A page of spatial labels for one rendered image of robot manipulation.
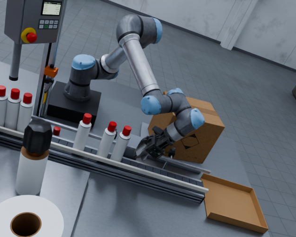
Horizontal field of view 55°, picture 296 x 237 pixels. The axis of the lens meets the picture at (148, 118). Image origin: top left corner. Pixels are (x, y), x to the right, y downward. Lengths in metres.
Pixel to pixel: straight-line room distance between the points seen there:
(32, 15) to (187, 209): 1.03
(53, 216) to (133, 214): 0.43
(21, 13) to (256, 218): 1.38
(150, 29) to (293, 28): 8.54
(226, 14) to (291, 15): 1.90
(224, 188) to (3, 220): 1.11
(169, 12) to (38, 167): 7.72
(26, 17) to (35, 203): 0.63
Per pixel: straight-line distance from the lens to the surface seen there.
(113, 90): 2.01
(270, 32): 9.44
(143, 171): 1.30
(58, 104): 1.57
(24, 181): 1.06
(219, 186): 1.60
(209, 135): 1.52
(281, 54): 9.85
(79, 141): 1.26
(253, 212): 1.61
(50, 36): 1.22
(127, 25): 1.25
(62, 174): 1.22
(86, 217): 1.17
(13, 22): 1.17
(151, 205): 1.30
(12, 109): 1.29
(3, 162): 1.24
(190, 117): 1.14
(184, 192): 1.38
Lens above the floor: 1.75
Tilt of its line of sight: 30 degrees down
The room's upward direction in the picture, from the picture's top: 23 degrees clockwise
